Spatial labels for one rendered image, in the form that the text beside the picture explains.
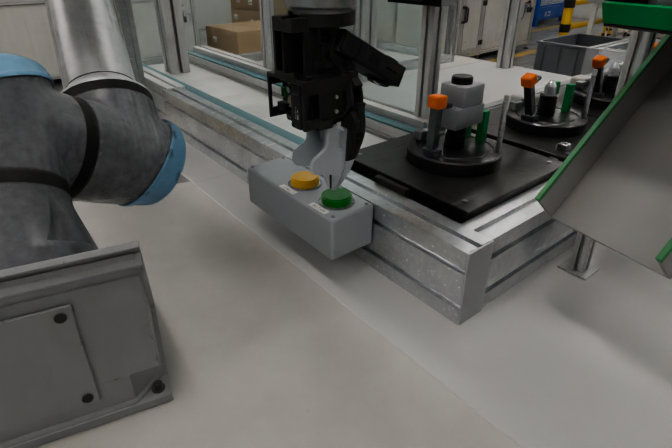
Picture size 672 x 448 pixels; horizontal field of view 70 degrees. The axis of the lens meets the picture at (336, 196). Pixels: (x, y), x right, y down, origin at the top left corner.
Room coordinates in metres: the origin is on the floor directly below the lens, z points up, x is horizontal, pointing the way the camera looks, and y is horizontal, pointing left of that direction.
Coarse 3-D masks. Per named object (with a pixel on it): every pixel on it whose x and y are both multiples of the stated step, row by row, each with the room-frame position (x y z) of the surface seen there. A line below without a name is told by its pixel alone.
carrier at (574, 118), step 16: (592, 80) 0.80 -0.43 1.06; (512, 96) 0.97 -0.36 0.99; (544, 96) 0.82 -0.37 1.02; (496, 112) 0.90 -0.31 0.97; (512, 112) 0.84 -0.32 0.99; (544, 112) 0.82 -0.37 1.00; (560, 112) 0.84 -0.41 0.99; (576, 112) 0.84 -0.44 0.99; (496, 128) 0.81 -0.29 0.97; (512, 128) 0.80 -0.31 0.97; (528, 128) 0.78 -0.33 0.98; (544, 128) 0.76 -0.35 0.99; (560, 128) 0.76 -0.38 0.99; (576, 128) 0.77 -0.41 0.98; (512, 144) 0.74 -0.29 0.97; (528, 144) 0.73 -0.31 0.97; (544, 144) 0.73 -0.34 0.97; (576, 144) 0.73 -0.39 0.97; (560, 160) 0.68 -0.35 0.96
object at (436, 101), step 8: (432, 96) 0.64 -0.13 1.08; (440, 96) 0.63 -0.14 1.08; (432, 104) 0.63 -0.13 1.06; (440, 104) 0.63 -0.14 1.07; (448, 104) 0.64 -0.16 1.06; (432, 112) 0.64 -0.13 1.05; (440, 112) 0.63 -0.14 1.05; (432, 120) 0.63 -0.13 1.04; (440, 120) 0.64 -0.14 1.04; (432, 128) 0.63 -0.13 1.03; (432, 136) 0.63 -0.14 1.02; (432, 144) 0.63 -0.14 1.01
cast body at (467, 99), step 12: (444, 84) 0.67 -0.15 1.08; (456, 84) 0.66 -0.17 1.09; (468, 84) 0.66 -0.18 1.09; (480, 84) 0.66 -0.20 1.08; (456, 96) 0.65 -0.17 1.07; (468, 96) 0.65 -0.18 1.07; (480, 96) 0.67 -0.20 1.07; (456, 108) 0.65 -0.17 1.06; (468, 108) 0.65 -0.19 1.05; (480, 108) 0.67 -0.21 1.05; (444, 120) 0.65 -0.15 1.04; (456, 120) 0.64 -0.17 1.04; (468, 120) 0.65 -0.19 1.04; (480, 120) 0.67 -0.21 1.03
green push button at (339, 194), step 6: (324, 192) 0.55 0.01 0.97; (330, 192) 0.55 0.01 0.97; (336, 192) 0.55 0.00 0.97; (342, 192) 0.55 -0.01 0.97; (348, 192) 0.55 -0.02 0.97; (324, 198) 0.54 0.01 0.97; (330, 198) 0.53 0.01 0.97; (336, 198) 0.53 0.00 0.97; (342, 198) 0.53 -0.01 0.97; (348, 198) 0.54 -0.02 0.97; (324, 204) 0.53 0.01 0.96; (330, 204) 0.53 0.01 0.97; (336, 204) 0.53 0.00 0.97; (342, 204) 0.53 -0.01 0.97; (348, 204) 0.53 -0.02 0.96
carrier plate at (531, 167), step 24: (384, 144) 0.73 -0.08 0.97; (504, 144) 0.73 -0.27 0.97; (360, 168) 0.65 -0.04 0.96; (384, 168) 0.63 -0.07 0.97; (408, 168) 0.63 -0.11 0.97; (504, 168) 0.63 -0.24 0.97; (528, 168) 0.63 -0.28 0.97; (552, 168) 0.63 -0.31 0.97; (432, 192) 0.55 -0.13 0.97; (456, 192) 0.55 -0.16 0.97; (480, 192) 0.55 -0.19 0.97; (504, 192) 0.55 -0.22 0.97; (456, 216) 0.51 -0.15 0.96
